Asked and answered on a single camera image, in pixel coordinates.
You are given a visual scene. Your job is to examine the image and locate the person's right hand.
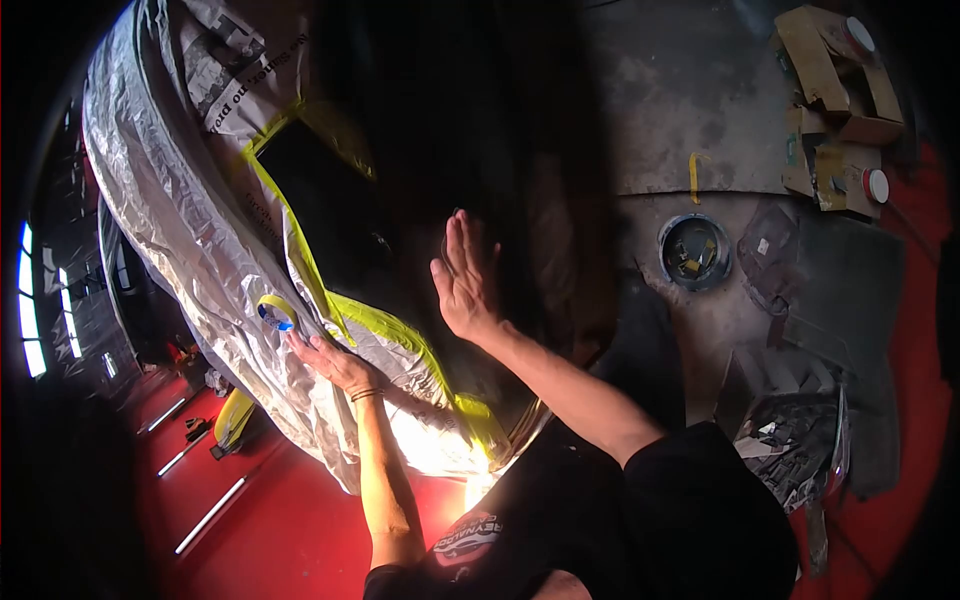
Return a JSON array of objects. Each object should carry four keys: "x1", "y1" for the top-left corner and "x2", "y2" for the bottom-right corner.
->
[{"x1": 429, "y1": 208, "x2": 504, "y2": 344}]

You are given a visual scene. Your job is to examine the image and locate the person's left hand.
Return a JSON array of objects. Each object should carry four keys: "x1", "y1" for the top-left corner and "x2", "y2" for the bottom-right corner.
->
[{"x1": 285, "y1": 332, "x2": 384, "y2": 400}]

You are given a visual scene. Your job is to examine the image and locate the person's left fingers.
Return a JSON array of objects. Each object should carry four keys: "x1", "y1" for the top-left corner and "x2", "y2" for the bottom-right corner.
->
[{"x1": 285, "y1": 332, "x2": 336, "y2": 369}]

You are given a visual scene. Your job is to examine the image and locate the person's right fingers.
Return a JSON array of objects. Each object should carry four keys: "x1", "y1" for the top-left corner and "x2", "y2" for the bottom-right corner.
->
[{"x1": 444, "y1": 208, "x2": 503, "y2": 275}]

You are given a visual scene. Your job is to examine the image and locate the yellow masking tape roll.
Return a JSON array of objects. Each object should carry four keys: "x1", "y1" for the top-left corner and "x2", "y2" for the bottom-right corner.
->
[{"x1": 257, "y1": 293, "x2": 302, "y2": 333}]

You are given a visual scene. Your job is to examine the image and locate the yellow masking tape border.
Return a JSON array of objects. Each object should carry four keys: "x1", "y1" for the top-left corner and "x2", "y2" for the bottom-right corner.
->
[{"x1": 240, "y1": 97, "x2": 513, "y2": 466}]

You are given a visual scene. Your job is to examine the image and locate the yellow and black object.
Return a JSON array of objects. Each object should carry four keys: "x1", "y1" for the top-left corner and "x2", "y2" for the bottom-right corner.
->
[{"x1": 208, "y1": 386, "x2": 261, "y2": 461}]

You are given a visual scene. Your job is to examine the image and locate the black car body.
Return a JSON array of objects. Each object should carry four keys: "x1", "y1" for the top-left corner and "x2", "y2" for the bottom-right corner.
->
[{"x1": 253, "y1": 0, "x2": 625, "y2": 451}]

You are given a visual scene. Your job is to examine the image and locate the silver plastic masking sheet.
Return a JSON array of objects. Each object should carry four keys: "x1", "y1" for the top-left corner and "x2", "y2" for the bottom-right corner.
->
[{"x1": 81, "y1": 0, "x2": 519, "y2": 498}]

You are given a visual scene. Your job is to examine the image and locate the round tin with scraps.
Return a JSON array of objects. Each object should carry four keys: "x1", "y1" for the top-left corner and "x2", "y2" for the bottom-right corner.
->
[{"x1": 657, "y1": 213, "x2": 733, "y2": 292}]

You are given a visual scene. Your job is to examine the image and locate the loose yellow tape strip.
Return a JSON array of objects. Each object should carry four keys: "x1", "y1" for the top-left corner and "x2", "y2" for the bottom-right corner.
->
[{"x1": 687, "y1": 152, "x2": 714, "y2": 206}]

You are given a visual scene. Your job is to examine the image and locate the bright workshop window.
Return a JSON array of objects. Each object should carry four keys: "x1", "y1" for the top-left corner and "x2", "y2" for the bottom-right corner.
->
[{"x1": 15, "y1": 219, "x2": 84, "y2": 381}]

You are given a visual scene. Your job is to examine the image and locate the newspaper masking sheet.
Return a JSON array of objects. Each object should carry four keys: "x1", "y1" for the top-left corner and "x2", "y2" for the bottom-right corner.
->
[{"x1": 168, "y1": 0, "x2": 313, "y2": 141}]

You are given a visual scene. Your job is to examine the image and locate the person's body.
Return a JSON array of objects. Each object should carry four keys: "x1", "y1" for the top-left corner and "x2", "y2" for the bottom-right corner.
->
[{"x1": 363, "y1": 418, "x2": 801, "y2": 600}]

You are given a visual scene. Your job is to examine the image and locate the dark floor mat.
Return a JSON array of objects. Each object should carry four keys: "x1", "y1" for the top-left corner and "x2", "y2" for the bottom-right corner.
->
[{"x1": 738, "y1": 198, "x2": 909, "y2": 380}]

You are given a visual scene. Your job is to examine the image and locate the pile of scrap paper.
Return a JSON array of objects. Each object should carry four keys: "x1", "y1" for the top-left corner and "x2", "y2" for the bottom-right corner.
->
[{"x1": 714, "y1": 375, "x2": 853, "y2": 516}]

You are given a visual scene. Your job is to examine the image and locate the torn cardboard box with cans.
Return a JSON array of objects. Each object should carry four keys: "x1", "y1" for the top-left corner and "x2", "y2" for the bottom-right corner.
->
[{"x1": 771, "y1": 6, "x2": 907, "y2": 220}]

